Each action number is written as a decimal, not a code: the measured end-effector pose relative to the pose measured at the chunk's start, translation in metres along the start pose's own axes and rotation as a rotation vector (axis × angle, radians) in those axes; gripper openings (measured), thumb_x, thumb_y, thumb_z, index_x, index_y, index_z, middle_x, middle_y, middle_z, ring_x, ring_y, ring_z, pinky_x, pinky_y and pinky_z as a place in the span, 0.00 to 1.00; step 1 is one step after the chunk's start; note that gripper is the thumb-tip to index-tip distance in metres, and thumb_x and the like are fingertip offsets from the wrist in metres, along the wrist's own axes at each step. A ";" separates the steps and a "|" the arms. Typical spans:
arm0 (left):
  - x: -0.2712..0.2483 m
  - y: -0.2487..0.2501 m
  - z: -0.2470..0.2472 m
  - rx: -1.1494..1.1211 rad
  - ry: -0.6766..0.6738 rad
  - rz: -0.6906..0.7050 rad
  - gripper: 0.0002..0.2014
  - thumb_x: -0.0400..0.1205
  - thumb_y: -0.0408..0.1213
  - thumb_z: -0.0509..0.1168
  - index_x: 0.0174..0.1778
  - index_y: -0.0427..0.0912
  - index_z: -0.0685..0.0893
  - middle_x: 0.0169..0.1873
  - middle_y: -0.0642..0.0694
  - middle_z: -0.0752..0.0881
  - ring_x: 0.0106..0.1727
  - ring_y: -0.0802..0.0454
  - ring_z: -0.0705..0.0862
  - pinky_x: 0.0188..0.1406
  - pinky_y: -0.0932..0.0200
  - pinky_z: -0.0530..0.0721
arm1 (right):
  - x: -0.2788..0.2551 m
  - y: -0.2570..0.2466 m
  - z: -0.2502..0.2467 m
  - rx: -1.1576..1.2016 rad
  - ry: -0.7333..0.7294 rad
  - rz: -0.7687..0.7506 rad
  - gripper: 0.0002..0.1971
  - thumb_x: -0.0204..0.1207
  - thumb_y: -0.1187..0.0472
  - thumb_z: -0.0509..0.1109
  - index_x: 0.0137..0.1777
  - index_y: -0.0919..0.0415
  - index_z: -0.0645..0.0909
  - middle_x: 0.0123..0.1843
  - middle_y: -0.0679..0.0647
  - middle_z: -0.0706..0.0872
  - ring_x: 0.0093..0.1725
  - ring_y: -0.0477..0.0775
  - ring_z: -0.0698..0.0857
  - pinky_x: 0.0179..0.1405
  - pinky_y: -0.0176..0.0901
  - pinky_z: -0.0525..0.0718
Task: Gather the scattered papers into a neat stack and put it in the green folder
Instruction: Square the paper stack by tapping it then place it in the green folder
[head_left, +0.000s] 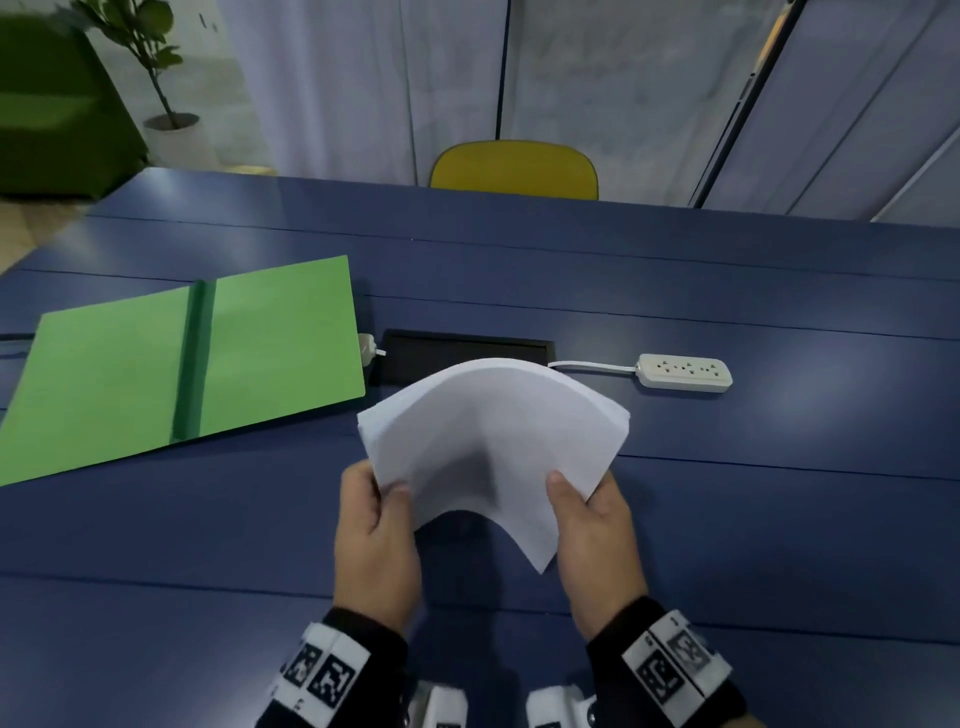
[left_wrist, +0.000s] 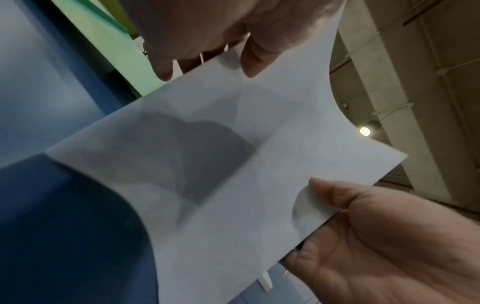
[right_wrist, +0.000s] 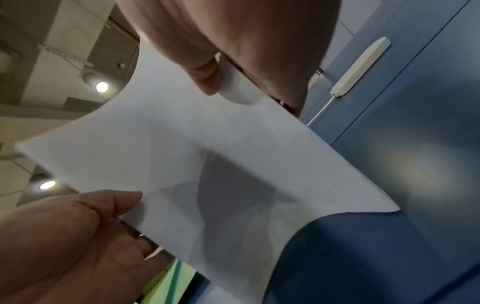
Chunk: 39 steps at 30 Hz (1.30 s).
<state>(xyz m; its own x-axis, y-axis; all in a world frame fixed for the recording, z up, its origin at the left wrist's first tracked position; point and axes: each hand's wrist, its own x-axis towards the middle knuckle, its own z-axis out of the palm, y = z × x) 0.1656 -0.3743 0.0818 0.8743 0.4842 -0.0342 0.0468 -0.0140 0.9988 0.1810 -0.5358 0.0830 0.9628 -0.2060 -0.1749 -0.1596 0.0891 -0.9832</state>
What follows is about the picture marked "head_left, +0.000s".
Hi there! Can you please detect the white power strip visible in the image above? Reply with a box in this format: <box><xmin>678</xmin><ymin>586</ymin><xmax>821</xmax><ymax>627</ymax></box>
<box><xmin>635</xmin><ymin>353</ymin><xmax>734</xmax><ymax>394</ymax></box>

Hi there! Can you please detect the person's left hand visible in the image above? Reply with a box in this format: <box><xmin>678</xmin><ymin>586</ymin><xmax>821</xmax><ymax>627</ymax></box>
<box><xmin>333</xmin><ymin>458</ymin><xmax>423</xmax><ymax>639</ymax></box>

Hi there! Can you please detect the thick black partition post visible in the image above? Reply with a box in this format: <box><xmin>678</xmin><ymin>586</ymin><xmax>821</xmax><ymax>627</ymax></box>
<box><xmin>688</xmin><ymin>0</ymin><xmax>811</xmax><ymax>210</ymax></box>

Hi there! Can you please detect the black wrist strap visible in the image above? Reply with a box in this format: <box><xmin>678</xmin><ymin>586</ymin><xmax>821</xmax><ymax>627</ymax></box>
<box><xmin>256</xmin><ymin>607</ymin><xmax>412</xmax><ymax>728</ymax></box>
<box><xmin>584</xmin><ymin>596</ymin><xmax>749</xmax><ymax>728</ymax></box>

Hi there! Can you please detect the green potted plant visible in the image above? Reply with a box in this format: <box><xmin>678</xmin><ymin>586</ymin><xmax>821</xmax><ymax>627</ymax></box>
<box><xmin>71</xmin><ymin>0</ymin><xmax>189</xmax><ymax>130</ymax></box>

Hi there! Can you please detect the black left wrist strap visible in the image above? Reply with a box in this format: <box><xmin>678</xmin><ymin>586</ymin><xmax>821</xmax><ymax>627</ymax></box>
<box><xmin>256</xmin><ymin>607</ymin><xmax>412</xmax><ymax>728</ymax></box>

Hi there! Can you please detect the black right wrist strap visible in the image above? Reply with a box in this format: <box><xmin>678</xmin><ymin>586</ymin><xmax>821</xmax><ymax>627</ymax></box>
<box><xmin>584</xmin><ymin>596</ymin><xmax>749</xmax><ymax>728</ymax></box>

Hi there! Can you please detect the green sofa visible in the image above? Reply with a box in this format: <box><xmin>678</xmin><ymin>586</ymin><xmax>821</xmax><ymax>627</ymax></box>
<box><xmin>0</xmin><ymin>14</ymin><xmax>150</xmax><ymax>200</ymax></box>

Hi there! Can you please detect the white curtain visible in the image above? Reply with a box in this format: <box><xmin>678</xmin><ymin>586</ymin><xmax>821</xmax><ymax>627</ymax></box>
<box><xmin>217</xmin><ymin>0</ymin><xmax>960</xmax><ymax>226</ymax></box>

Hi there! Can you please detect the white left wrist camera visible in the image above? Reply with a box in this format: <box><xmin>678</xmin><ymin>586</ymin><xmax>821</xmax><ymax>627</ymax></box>
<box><xmin>408</xmin><ymin>680</ymin><xmax>470</xmax><ymax>728</ymax></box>

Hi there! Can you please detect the white plant pot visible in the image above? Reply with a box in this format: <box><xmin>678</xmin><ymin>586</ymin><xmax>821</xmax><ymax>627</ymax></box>
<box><xmin>142</xmin><ymin>112</ymin><xmax>223</xmax><ymax>170</ymax></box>

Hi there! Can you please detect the green folder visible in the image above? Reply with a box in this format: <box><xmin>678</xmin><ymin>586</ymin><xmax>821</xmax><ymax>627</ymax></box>
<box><xmin>0</xmin><ymin>254</ymin><xmax>367</xmax><ymax>489</ymax></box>

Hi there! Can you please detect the yellow chair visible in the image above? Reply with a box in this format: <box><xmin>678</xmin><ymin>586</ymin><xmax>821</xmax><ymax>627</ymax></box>
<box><xmin>428</xmin><ymin>140</ymin><xmax>601</xmax><ymax>202</ymax></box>

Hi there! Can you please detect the pile of white papers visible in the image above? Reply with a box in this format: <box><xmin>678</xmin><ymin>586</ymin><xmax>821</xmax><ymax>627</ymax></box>
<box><xmin>356</xmin><ymin>357</ymin><xmax>631</xmax><ymax>576</ymax></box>

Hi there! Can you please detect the black table cable hatch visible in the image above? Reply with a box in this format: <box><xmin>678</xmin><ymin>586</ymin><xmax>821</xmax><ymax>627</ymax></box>
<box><xmin>378</xmin><ymin>328</ymin><xmax>558</xmax><ymax>388</ymax></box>

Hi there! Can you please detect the thin black partition post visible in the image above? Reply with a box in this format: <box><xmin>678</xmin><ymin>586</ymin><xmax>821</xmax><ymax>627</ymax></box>
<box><xmin>494</xmin><ymin>0</ymin><xmax>513</xmax><ymax>142</ymax></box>

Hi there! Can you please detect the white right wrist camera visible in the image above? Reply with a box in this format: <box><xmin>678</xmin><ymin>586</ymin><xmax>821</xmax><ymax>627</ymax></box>
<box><xmin>524</xmin><ymin>683</ymin><xmax>598</xmax><ymax>728</ymax></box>

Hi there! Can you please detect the person's right hand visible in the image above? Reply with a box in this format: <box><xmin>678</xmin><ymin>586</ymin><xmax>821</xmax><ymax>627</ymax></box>
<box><xmin>545</xmin><ymin>470</ymin><xmax>650</xmax><ymax>644</ymax></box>

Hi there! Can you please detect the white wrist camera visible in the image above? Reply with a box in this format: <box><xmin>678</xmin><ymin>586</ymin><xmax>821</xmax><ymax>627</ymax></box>
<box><xmin>524</xmin><ymin>683</ymin><xmax>598</xmax><ymax>728</ymax></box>
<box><xmin>408</xmin><ymin>680</ymin><xmax>470</xmax><ymax>728</ymax></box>

